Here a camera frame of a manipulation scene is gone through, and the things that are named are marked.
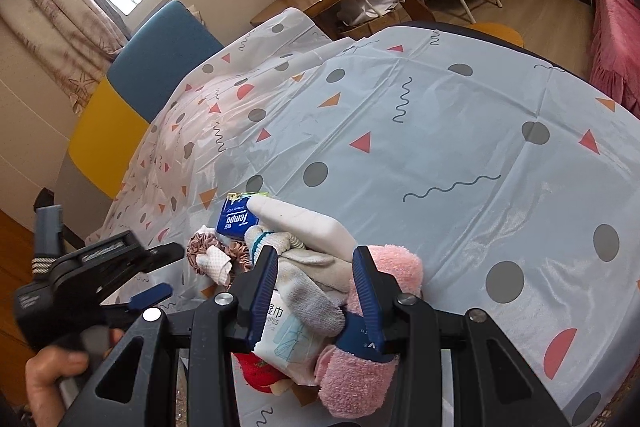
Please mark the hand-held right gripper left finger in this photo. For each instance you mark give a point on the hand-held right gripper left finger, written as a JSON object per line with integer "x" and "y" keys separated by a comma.
{"x": 262, "y": 299}

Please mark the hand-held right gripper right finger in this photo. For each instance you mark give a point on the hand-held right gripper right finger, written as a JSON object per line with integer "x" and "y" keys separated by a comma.
{"x": 368, "y": 304}

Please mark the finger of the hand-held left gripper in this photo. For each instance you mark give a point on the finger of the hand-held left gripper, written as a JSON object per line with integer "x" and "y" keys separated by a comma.
{"x": 160, "y": 253}
{"x": 150, "y": 296}

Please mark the pink satin scrunchie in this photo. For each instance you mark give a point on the pink satin scrunchie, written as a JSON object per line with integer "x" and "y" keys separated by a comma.
{"x": 199, "y": 244}
{"x": 239, "y": 257}

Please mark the wet wipes pack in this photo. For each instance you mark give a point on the wet wipes pack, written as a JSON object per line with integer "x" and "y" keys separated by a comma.
{"x": 284, "y": 342}

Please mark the white grey sock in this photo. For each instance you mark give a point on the white grey sock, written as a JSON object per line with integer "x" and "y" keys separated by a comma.
{"x": 310, "y": 302}

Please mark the white teal striped sock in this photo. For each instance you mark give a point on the white teal striped sock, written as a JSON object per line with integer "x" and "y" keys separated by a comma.
{"x": 270, "y": 238}

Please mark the pink fluffy sock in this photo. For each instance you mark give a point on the pink fluffy sock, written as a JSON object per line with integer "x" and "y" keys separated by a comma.
{"x": 350, "y": 382}

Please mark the white tube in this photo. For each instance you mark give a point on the white tube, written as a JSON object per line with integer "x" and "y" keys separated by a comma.
{"x": 305, "y": 222}

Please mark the person's left hand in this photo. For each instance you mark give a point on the person's left hand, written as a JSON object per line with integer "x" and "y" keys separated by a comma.
{"x": 52, "y": 369}

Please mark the white mesh cloth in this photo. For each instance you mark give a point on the white mesh cloth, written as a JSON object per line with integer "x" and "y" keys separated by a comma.
{"x": 215, "y": 263}

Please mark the red plush item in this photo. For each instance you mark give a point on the red plush item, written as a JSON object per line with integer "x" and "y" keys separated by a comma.
{"x": 255, "y": 373}

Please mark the blue tissue pack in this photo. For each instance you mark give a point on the blue tissue pack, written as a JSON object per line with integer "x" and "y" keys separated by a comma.
{"x": 236, "y": 219}

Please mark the green yellow packet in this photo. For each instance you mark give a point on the green yellow packet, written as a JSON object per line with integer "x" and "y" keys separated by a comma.
{"x": 247, "y": 195}

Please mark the blue yellow grey headboard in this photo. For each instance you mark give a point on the blue yellow grey headboard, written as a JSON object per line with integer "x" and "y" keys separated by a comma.
{"x": 165, "y": 52}

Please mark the beige patterned curtain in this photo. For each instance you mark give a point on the beige patterned curtain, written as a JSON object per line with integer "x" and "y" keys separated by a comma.
{"x": 60, "y": 47}

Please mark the white tote bag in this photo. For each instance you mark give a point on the white tote bag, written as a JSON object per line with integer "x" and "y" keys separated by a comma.
{"x": 372, "y": 7}

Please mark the round wooden stool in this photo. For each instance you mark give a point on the round wooden stool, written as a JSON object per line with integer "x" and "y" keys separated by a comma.
{"x": 497, "y": 32}

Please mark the pink bedspread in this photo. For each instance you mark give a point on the pink bedspread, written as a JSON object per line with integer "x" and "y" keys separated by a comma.
{"x": 617, "y": 32}

